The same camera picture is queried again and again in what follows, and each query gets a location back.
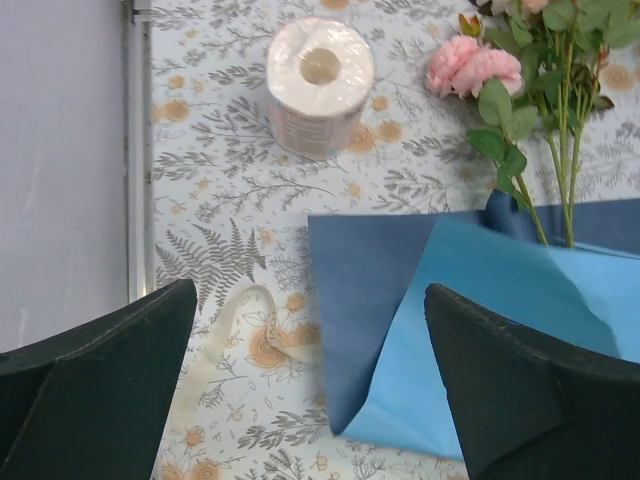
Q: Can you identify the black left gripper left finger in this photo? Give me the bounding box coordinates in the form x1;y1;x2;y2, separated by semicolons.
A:
1;279;197;480

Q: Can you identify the floral patterned tablecloth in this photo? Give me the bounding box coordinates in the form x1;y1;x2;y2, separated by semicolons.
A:
142;0;640;480

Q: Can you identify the pink flower bouquet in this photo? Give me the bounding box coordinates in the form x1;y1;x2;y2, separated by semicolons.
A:
425;0;639;248

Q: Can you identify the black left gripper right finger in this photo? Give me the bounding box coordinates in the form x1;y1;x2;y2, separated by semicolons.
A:
424;284;639;479

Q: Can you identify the wrapped toilet paper roll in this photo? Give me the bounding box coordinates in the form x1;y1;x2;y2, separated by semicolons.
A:
266;17;376;160

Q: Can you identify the aluminium frame rail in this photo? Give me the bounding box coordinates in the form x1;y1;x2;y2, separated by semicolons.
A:
121;1;154;302

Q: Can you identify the cream fabric ribbon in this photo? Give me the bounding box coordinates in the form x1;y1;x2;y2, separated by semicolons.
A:
167;284;322;432

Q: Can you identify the blue wrapping paper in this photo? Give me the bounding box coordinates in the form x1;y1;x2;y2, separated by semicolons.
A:
308;191;639;460

